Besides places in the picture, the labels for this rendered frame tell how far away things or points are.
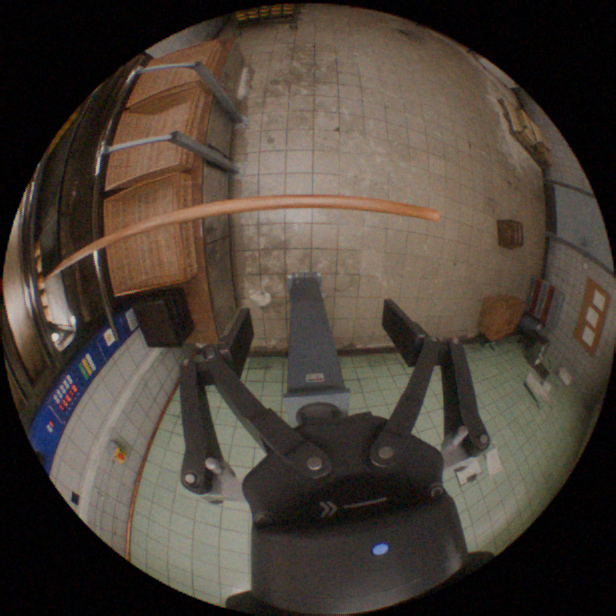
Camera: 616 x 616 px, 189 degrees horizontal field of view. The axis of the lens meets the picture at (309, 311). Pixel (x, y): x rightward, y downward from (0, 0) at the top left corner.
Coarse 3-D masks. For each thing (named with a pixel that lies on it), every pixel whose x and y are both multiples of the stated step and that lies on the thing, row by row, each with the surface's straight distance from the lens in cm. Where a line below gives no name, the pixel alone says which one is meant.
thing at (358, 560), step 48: (336, 432) 10; (288, 480) 9; (336, 480) 8; (384, 480) 9; (432, 480) 9; (288, 528) 6; (336, 528) 6; (384, 528) 6; (432, 528) 6; (288, 576) 6; (336, 576) 6; (384, 576) 6; (432, 576) 7
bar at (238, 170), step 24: (144, 72) 120; (120, 96) 105; (240, 120) 183; (120, 144) 90; (144, 144) 91; (192, 144) 100; (96, 168) 87; (240, 168) 172; (96, 192) 84; (96, 216) 83; (96, 240) 82; (96, 264) 82; (120, 336) 89
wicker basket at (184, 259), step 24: (120, 192) 123; (144, 192) 138; (168, 192) 127; (120, 216) 134; (144, 216) 138; (120, 240) 132; (144, 240) 138; (168, 240) 126; (192, 240) 116; (120, 264) 131; (144, 264) 141; (168, 264) 129; (192, 264) 116; (120, 288) 132; (144, 288) 118
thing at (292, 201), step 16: (192, 208) 48; (208, 208) 46; (224, 208) 45; (240, 208) 44; (256, 208) 43; (272, 208) 43; (288, 208) 44; (336, 208) 44; (352, 208) 44; (368, 208) 45; (384, 208) 46; (400, 208) 48; (416, 208) 50; (144, 224) 56; (160, 224) 53; (112, 240) 66; (80, 256) 86
